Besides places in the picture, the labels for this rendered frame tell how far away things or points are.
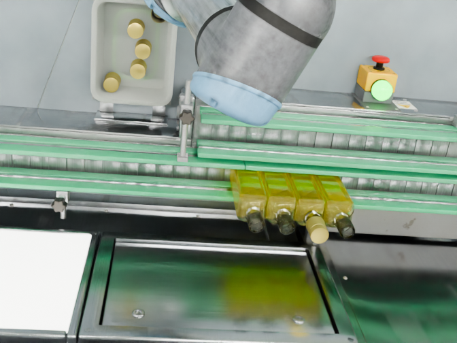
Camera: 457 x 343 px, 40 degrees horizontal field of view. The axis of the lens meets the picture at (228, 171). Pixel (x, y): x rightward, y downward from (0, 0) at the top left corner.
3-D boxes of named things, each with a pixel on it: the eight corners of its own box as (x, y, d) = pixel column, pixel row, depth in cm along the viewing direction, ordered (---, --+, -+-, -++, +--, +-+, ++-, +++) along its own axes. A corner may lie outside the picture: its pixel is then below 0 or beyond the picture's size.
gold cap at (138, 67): (130, 58, 137) (129, 62, 133) (147, 58, 137) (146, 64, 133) (130, 73, 138) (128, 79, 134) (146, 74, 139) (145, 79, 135)
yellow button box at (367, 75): (353, 92, 146) (362, 102, 139) (359, 61, 143) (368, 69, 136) (381, 94, 147) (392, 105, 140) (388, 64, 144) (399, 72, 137)
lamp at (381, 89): (368, 97, 139) (372, 101, 136) (372, 77, 137) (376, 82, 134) (387, 99, 139) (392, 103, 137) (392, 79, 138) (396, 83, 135)
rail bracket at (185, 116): (175, 146, 134) (175, 170, 122) (181, 70, 127) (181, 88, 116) (189, 147, 134) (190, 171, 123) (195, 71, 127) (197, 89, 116)
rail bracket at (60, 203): (60, 200, 138) (48, 230, 126) (59, 172, 135) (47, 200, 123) (77, 201, 138) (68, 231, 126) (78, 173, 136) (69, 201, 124)
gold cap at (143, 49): (135, 38, 135) (134, 42, 131) (151, 39, 135) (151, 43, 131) (135, 54, 136) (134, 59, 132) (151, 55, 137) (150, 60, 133)
